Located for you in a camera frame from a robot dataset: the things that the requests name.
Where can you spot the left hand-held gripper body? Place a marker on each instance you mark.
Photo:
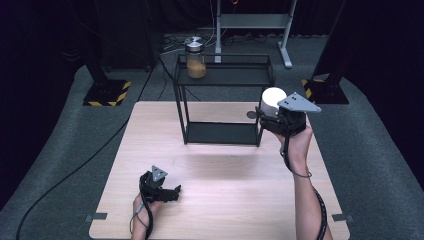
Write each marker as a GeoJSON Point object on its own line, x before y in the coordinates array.
{"type": "Point", "coordinates": [151, 190]}

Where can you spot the grey metal stand frame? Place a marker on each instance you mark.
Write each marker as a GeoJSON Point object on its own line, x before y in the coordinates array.
{"type": "Point", "coordinates": [253, 20]}

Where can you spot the black stand with hazard tape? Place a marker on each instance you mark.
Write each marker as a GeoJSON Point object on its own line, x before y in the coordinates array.
{"type": "Point", "coordinates": [106, 93]}
{"type": "Point", "coordinates": [328, 91]}

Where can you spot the person's right hand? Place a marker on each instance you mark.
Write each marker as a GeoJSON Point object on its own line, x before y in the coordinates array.
{"type": "Point", "coordinates": [300, 145]}

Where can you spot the white lid jar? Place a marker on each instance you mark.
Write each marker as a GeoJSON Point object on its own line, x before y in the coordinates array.
{"type": "Point", "coordinates": [271, 98]}

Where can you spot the person's left hand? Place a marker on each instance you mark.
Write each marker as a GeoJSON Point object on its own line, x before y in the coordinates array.
{"type": "Point", "coordinates": [145, 211]}

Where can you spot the black metal shelf rack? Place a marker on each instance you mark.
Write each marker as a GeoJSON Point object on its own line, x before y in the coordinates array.
{"type": "Point", "coordinates": [221, 133]}

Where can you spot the silver lid glass jar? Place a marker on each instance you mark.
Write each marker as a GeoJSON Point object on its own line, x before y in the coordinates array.
{"type": "Point", "coordinates": [196, 61]}

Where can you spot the round dark table grommet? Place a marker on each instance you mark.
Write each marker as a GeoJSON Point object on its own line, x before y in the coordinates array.
{"type": "Point", "coordinates": [251, 115]}

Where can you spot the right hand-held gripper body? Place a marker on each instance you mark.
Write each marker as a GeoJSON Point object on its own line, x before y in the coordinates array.
{"type": "Point", "coordinates": [295, 120]}

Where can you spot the grey tape strip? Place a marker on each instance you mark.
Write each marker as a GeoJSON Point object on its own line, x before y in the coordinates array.
{"type": "Point", "coordinates": [96, 216]}
{"type": "Point", "coordinates": [342, 217]}

